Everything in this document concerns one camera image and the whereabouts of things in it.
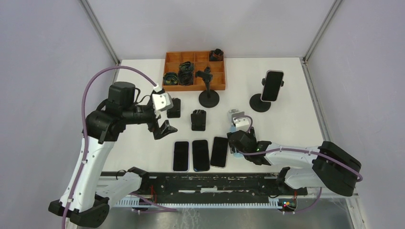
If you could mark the lavender case phone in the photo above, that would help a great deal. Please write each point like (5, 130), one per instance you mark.
(181, 156)

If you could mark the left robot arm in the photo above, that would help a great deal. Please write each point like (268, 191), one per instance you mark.
(82, 203)

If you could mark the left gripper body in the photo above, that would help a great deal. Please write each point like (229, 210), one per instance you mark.
(154, 126)

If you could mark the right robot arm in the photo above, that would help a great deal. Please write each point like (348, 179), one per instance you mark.
(325, 166)

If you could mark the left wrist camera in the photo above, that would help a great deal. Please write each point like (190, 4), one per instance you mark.
(162, 101)

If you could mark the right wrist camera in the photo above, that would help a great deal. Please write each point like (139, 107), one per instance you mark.
(240, 123)

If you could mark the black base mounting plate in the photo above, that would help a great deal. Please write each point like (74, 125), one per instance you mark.
(214, 188)

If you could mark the orange compartment tray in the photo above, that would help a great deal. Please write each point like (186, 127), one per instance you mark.
(200, 59)

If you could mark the black coil tray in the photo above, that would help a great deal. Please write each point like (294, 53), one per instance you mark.
(185, 78)
(186, 67)
(170, 78)

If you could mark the black coil tray left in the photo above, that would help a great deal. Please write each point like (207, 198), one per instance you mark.
(170, 78)

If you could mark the grey folding stand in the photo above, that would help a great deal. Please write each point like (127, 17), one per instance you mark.
(234, 114)

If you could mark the black coil back corner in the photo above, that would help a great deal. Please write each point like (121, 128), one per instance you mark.
(216, 55)

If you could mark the small black folding stand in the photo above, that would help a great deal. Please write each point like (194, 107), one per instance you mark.
(175, 111)

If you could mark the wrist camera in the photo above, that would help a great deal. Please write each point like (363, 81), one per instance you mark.
(162, 101)
(240, 123)

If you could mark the black case phone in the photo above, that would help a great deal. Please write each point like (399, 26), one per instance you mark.
(200, 156)

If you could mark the blue case phone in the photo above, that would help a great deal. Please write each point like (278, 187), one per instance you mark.
(233, 129)

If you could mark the white pink case phone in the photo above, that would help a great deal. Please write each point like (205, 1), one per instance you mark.
(219, 152)

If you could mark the black coil tray front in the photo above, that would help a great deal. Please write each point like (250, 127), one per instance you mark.
(185, 78)

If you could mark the black coil tray middle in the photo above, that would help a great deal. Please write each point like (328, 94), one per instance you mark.
(186, 67)

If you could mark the round base stand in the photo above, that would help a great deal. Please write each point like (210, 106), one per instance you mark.
(258, 105)
(207, 98)

